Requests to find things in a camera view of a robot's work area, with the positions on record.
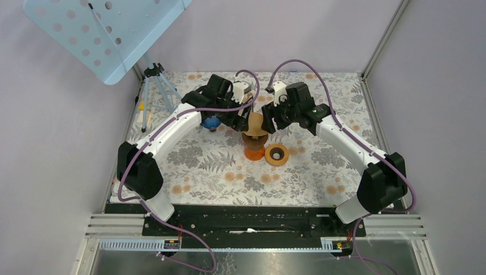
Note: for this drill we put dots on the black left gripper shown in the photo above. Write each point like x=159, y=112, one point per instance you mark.
x=238, y=122

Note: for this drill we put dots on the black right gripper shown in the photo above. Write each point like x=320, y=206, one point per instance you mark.
x=270, y=112

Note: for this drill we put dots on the orange coffee filter box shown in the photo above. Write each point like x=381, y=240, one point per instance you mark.
x=248, y=100

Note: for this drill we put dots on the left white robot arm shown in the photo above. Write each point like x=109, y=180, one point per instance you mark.
x=138, y=163

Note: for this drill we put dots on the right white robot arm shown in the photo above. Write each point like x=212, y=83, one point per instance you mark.
x=382, y=174

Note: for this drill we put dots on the blue dripper on left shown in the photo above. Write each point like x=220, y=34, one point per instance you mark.
x=211, y=123

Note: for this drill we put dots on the floral tablecloth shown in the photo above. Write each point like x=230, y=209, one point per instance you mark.
x=210, y=167

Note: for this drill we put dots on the orange glass carafe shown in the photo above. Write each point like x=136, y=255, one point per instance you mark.
x=254, y=153

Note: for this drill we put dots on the light blue music stand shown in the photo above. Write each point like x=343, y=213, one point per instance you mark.
x=108, y=37

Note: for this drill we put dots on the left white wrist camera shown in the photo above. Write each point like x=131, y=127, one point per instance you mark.
x=240, y=89

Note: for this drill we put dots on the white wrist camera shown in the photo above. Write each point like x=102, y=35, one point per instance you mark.
x=278, y=90
x=240, y=89

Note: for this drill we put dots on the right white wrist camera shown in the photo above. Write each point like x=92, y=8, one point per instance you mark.
x=278, y=90

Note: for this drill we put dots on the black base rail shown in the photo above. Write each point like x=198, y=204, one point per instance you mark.
x=251, y=227

